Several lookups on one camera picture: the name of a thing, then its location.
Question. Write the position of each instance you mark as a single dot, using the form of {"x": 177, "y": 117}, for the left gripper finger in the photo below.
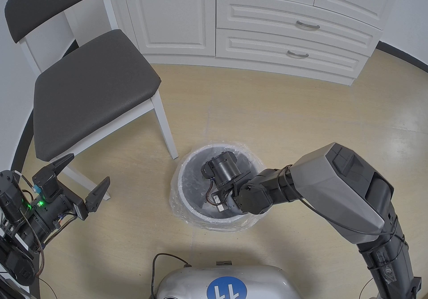
{"x": 97, "y": 195}
{"x": 62, "y": 164}

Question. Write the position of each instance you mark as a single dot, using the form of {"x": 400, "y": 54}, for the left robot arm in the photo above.
{"x": 13, "y": 197}

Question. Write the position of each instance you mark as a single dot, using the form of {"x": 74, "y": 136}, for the white chair grey cushions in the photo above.
{"x": 93, "y": 90}

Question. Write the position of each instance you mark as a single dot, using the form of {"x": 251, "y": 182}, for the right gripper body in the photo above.
{"x": 224, "y": 200}

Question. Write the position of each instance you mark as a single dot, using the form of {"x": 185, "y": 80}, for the white trash bin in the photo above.
{"x": 192, "y": 209}

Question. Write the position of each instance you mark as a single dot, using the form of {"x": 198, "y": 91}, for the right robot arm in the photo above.
{"x": 334, "y": 190}

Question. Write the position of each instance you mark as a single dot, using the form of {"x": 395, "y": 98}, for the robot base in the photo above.
{"x": 227, "y": 281}

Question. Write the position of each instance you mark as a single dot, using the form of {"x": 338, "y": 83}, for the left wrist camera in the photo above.
{"x": 46, "y": 184}

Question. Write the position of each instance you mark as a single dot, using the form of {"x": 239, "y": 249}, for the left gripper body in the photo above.
{"x": 53, "y": 214}

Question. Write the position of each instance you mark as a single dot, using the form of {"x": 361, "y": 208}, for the clear plastic bag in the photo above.
{"x": 180, "y": 214}

